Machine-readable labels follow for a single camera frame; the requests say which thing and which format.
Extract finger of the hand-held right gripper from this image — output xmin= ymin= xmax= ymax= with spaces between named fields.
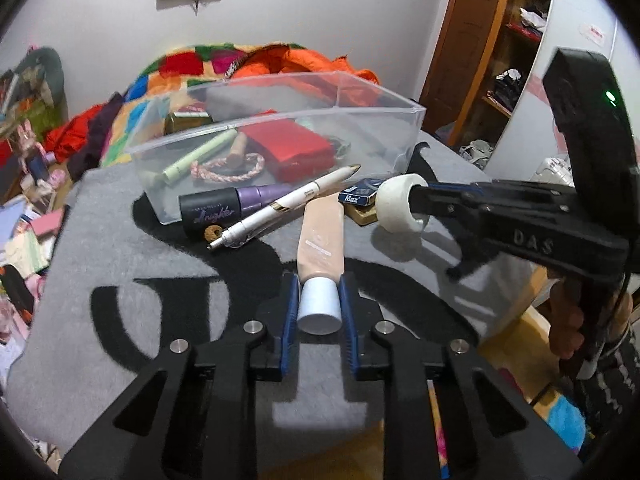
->
xmin=413 ymin=181 xmax=573 ymax=201
xmin=410 ymin=194 xmax=484 ymax=234

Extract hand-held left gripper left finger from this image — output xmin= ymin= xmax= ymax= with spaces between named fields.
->
xmin=60 ymin=272 xmax=304 ymax=480

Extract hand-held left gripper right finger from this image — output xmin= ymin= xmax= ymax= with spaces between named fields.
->
xmin=340 ymin=272 xmax=584 ymax=480

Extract white tape roll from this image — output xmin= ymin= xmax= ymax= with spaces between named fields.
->
xmin=376 ymin=174 xmax=431 ymax=235

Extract tan eraser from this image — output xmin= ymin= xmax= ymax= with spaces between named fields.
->
xmin=349 ymin=204 xmax=384 ymax=227

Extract clear plastic storage box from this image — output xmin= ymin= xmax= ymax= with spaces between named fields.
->
xmin=124 ymin=71 xmax=428 ymax=226

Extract blue eraser box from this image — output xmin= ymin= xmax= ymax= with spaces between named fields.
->
xmin=338 ymin=177 xmax=389 ymax=207

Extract beige foundation tube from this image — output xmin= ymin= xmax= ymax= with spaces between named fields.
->
xmin=296 ymin=194 xmax=347 ymax=336

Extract clear silver pen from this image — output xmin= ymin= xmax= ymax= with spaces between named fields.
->
xmin=206 ymin=199 xmax=302 ymax=252

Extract purple and black tube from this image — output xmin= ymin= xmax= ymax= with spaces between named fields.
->
xmin=179 ymin=183 xmax=296 ymax=241

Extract red foil packet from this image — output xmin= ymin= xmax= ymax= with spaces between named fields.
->
xmin=239 ymin=120 xmax=335 ymax=185

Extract pink braided rope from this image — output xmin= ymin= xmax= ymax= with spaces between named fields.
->
xmin=190 ymin=152 xmax=266 ymax=185

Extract light green tube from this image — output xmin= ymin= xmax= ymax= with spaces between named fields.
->
xmin=159 ymin=130 xmax=239 ymax=187

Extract dark green bottle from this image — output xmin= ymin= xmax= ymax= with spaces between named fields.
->
xmin=164 ymin=110 xmax=214 ymax=136

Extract person's right forearm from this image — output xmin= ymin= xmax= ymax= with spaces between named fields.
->
xmin=572 ymin=342 xmax=640 ymax=463

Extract person's right hand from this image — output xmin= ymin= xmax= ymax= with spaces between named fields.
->
xmin=547 ymin=280 xmax=585 ymax=363

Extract white bag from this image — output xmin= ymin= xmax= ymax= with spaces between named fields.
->
xmin=457 ymin=140 xmax=494 ymax=169

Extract white ribbed case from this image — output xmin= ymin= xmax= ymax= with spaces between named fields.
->
xmin=530 ymin=157 xmax=572 ymax=187

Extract wooden wardrobe shelf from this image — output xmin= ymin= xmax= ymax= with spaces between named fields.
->
xmin=450 ymin=0 xmax=559 ymax=162

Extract white sliding wardrobe door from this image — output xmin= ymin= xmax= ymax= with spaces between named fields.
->
xmin=494 ymin=0 xmax=640 ymax=192

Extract wooden door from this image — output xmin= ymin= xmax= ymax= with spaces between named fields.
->
xmin=419 ymin=0 xmax=516 ymax=137

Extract colourful rug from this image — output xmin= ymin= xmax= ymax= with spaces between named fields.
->
xmin=260 ymin=305 xmax=590 ymax=480

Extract orange puffer jacket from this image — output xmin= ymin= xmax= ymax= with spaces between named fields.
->
xmin=235 ymin=42 xmax=381 ymax=111

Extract pink book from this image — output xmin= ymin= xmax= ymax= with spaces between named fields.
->
xmin=29 ymin=210 xmax=66 ymax=237

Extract dark purple cloth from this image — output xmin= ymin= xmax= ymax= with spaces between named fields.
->
xmin=67 ymin=92 xmax=126 ymax=181

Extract colourful patchwork quilt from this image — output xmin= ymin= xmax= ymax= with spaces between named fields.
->
xmin=100 ymin=42 xmax=251 ymax=169

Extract red cloth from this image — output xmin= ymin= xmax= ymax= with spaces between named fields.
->
xmin=42 ymin=102 xmax=109 ymax=164

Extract pink bunny toy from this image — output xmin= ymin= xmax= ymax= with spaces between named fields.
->
xmin=17 ymin=125 xmax=44 ymax=162

